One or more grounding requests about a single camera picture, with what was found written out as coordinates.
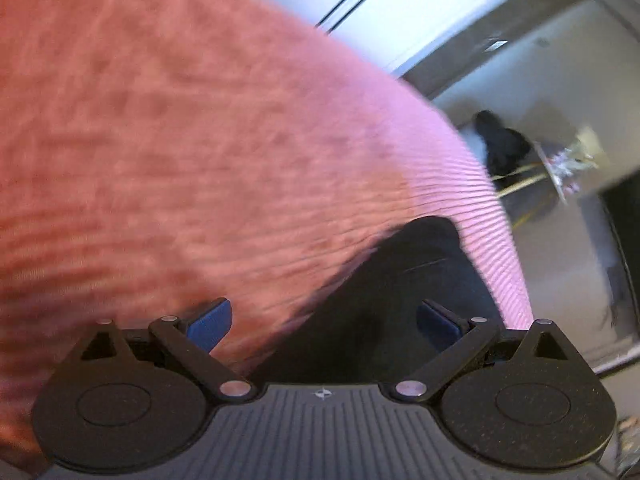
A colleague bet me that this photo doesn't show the black pants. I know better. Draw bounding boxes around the black pants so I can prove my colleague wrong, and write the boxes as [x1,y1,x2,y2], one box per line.
[248,217,501,386]

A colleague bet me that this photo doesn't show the round two-tier side table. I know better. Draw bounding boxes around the round two-tier side table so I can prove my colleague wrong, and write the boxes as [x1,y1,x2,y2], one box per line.
[491,141,566,230]

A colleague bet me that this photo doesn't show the white laundry basket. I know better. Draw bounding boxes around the white laundry basket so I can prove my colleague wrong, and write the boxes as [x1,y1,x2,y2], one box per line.
[458,125,489,166]

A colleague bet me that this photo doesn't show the black garment on basket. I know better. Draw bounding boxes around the black garment on basket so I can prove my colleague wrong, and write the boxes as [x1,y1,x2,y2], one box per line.
[473,110,532,177]

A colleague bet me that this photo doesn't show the pink ribbed bedspread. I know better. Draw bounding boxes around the pink ribbed bedspread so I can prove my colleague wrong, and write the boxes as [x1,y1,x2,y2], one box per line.
[1,0,533,471]

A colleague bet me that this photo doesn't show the wrapped flower bouquet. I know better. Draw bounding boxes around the wrapped flower bouquet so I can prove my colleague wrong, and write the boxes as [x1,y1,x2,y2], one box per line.
[547,126,606,196]

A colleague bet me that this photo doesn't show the wall-mounted black television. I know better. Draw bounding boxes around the wall-mounted black television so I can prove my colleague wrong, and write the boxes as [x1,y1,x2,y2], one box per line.
[600,171,640,310]

